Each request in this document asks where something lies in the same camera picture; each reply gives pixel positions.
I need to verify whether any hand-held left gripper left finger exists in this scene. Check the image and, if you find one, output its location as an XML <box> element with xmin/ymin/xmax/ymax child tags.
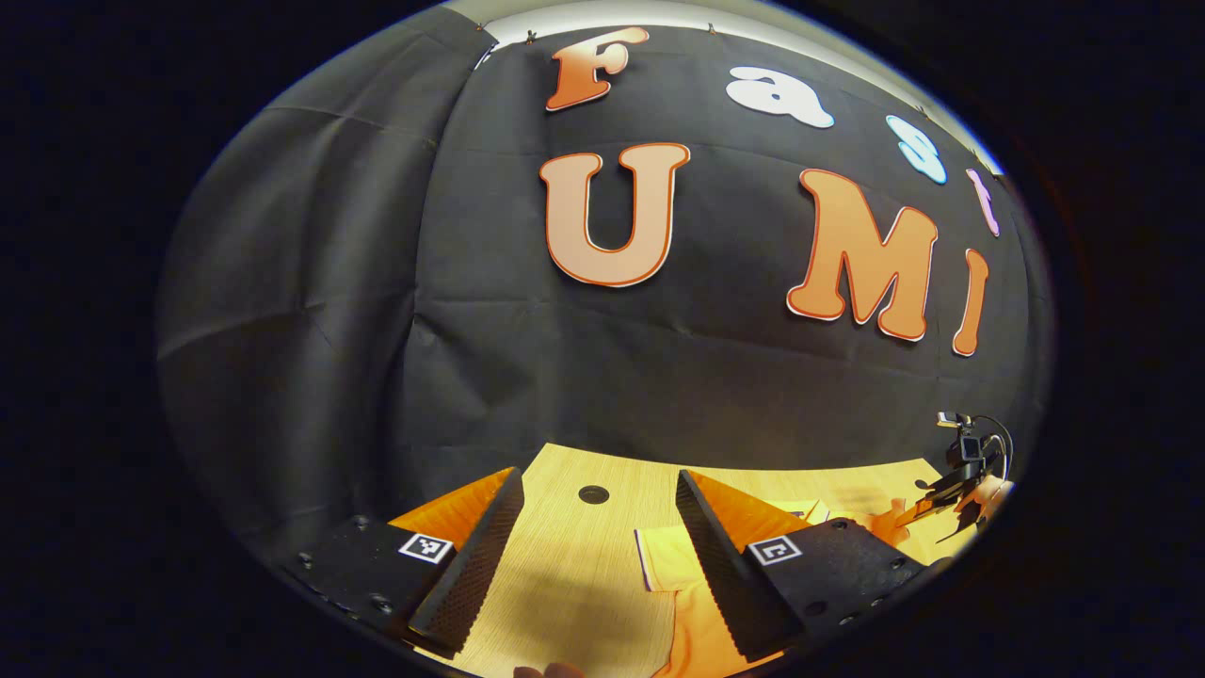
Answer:
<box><xmin>282</xmin><ymin>466</ymin><xmax>525</xmax><ymax>660</ymax></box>

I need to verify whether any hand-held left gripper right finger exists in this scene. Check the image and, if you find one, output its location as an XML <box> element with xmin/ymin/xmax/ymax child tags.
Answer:
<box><xmin>675</xmin><ymin>469</ymin><xmax>928</xmax><ymax>663</ymax></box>

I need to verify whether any orange T-shirt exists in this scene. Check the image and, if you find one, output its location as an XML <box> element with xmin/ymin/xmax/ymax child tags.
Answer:
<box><xmin>634</xmin><ymin>497</ymin><xmax>947</xmax><ymax>678</ymax></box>

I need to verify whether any black backdrop cloth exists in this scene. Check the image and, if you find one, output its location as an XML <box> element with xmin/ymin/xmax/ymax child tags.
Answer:
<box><xmin>155</xmin><ymin>5</ymin><xmax>1053</xmax><ymax>566</ymax></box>

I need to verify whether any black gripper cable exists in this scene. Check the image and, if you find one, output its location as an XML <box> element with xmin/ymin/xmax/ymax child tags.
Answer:
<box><xmin>970</xmin><ymin>414</ymin><xmax>1016</xmax><ymax>481</ymax></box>

